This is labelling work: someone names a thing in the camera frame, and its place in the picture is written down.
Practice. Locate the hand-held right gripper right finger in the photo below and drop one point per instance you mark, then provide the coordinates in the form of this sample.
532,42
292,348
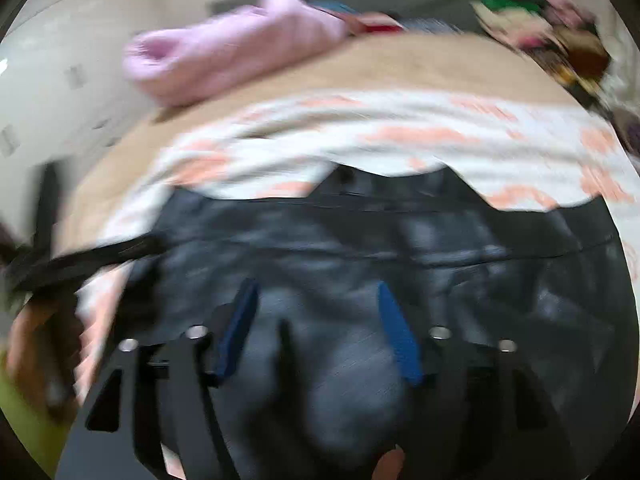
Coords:
400,335

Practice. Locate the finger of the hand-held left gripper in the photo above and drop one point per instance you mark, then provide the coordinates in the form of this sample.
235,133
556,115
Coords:
65,272
125,246

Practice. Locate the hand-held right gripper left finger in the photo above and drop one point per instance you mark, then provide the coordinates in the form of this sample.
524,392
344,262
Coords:
237,330

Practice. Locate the black leather jacket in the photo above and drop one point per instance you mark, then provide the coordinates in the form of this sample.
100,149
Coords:
450,285

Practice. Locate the pile of mixed clothes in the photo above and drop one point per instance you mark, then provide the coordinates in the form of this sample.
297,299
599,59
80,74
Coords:
545,35

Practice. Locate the person's left hand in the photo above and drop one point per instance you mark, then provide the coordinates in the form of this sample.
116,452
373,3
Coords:
40,350

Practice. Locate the person's right hand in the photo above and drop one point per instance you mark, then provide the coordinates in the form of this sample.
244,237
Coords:
387,465

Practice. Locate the white wardrobe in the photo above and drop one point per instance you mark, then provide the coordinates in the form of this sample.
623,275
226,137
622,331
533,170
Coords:
65,35

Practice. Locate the white orange printed blanket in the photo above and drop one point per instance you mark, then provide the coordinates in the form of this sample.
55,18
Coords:
350,140

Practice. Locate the pink comforter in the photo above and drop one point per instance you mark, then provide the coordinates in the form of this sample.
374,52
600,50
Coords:
225,50

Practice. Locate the beige bed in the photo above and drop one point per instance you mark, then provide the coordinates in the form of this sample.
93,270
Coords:
425,65

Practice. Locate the blue patterned cloth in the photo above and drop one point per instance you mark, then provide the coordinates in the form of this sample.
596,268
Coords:
430,26

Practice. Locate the red cloth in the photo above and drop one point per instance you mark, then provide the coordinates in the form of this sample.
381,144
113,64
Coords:
377,22

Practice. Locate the teal cloth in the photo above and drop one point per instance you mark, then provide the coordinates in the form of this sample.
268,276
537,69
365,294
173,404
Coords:
335,8

